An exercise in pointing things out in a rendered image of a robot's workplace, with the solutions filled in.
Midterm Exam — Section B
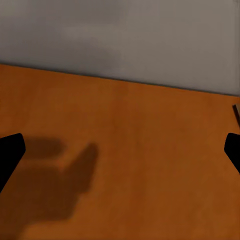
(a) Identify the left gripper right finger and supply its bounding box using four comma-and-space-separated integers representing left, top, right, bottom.
224, 132, 240, 173

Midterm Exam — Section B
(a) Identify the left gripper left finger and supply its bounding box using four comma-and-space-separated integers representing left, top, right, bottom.
0, 133, 26, 192

